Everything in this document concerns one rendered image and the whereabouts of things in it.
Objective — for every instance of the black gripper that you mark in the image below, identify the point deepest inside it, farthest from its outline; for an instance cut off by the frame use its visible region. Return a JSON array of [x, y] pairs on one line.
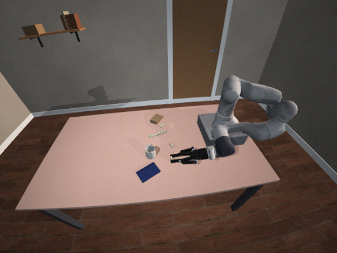
[[197, 155]]

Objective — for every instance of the dark blue rectangular pad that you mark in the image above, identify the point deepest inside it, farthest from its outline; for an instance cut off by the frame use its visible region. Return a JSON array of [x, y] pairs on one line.
[[148, 172]]

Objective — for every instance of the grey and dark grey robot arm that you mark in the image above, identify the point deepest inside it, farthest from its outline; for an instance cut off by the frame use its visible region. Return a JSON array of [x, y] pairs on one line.
[[225, 122]]

